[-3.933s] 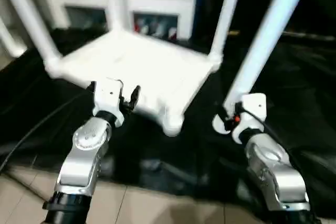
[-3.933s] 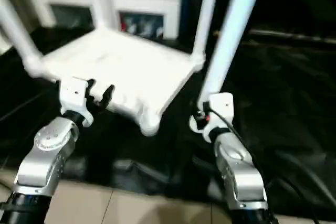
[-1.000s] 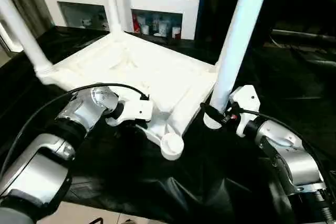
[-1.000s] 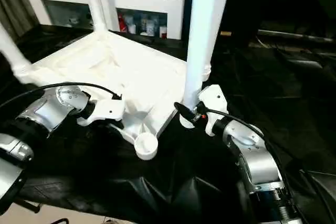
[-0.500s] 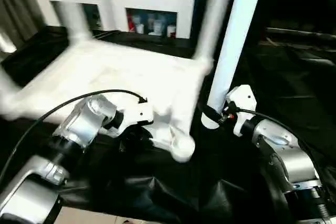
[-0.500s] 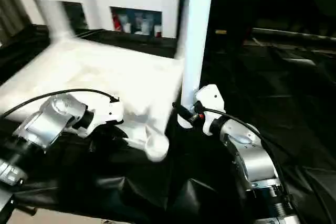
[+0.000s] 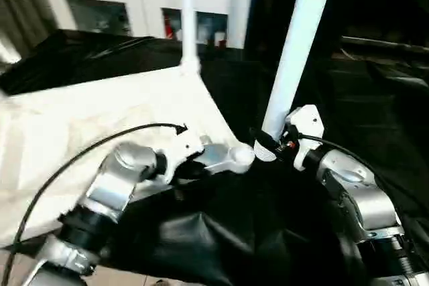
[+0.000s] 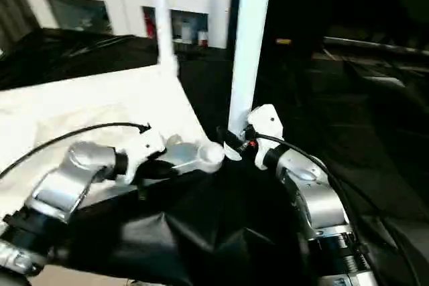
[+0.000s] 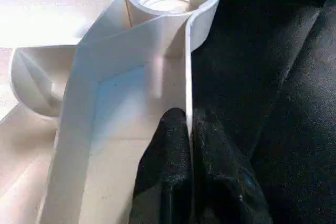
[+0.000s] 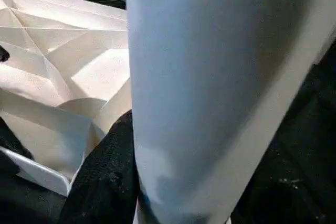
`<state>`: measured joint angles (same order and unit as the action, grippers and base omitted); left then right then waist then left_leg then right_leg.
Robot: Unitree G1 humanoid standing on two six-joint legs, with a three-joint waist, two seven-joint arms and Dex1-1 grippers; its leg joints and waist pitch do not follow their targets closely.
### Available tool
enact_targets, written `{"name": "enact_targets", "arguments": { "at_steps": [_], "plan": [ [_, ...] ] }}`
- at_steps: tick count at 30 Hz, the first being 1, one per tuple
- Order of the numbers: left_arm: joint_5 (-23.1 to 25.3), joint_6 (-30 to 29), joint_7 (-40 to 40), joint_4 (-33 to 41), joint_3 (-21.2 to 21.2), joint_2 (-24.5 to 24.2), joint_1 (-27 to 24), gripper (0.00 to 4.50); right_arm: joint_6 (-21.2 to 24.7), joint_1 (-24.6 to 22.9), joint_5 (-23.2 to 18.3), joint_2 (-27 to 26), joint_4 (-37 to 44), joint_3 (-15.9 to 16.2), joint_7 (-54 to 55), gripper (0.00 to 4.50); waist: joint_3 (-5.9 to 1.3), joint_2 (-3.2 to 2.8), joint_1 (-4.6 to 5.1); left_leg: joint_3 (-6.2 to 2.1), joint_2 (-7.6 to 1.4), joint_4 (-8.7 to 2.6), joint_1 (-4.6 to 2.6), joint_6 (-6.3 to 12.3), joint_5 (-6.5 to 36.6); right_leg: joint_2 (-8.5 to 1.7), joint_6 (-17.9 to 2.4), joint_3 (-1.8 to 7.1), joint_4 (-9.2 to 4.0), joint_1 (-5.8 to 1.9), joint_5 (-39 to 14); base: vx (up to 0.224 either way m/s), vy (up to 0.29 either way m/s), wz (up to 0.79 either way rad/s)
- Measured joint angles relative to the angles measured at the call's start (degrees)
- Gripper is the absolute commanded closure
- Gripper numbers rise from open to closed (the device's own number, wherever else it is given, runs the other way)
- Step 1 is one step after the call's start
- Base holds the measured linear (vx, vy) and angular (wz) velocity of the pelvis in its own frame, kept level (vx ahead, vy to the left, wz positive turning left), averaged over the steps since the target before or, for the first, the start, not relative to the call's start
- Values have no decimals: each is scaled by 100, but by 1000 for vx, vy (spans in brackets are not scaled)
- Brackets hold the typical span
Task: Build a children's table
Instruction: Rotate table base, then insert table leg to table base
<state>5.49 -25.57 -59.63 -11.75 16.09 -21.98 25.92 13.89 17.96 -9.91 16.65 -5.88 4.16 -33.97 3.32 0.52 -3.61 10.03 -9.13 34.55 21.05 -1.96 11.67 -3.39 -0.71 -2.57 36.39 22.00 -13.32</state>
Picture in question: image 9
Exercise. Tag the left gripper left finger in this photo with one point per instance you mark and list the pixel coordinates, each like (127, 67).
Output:
(165, 177)

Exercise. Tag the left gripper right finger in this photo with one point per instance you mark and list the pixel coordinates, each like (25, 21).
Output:
(223, 182)

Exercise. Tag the white plastic table top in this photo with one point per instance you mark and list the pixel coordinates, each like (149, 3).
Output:
(115, 93)

